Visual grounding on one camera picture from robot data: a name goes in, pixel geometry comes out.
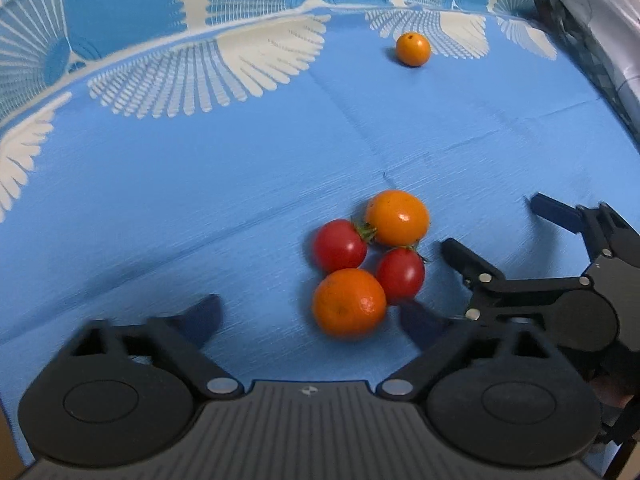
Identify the person's right forearm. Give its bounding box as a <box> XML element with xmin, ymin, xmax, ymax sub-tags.
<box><xmin>590</xmin><ymin>375</ymin><xmax>636</xmax><ymax>480</ymax></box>

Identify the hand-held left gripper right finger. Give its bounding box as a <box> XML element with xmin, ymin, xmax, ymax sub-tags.
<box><xmin>376</xmin><ymin>304</ymin><xmax>571</xmax><ymax>401</ymax></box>

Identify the orange with dark navel dot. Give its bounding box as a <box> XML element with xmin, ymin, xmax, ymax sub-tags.
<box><xmin>395</xmin><ymin>32</ymin><xmax>432</xmax><ymax>68</ymax></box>

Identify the white blue fan-print pillow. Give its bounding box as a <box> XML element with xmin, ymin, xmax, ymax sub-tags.
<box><xmin>0</xmin><ymin>0</ymin><xmax>546</xmax><ymax>131</ymax></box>

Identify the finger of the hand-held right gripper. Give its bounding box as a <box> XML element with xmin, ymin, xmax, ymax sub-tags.
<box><xmin>440</xmin><ymin>238</ymin><xmax>597</xmax><ymax>323</ymax></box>
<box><xmin>530</xmin><ymin>193</ymin><xmax>640</xmax><ymax>264</ymax></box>

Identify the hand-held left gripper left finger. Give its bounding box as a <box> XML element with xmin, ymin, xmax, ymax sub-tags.
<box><xmin>50</xmin><ymin>294</ymin><xmax>246</xmax><ymax>401</ymax></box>

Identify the blue fan-print bedsheet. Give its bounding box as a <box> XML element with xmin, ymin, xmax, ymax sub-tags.
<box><xmin>0</xmin><ymin>2</ymin><xmax>640</xmax><ymax>461</ymax></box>

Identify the red cherry tomato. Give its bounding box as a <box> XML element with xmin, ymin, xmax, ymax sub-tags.
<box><xmin>374</xmin><ymin>245</ymin><xmax>430</xmax><ymax>306</ymax></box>
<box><xmin>312</xmin><ymin>218</ymin><xmax>376</xmax><ymax>273</ymax></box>

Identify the grey printed cloth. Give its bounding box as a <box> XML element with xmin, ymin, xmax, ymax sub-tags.
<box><xmin>522</xmin><ymin>0</ymin><xmax>640</xmax><ymax>141</ymax></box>

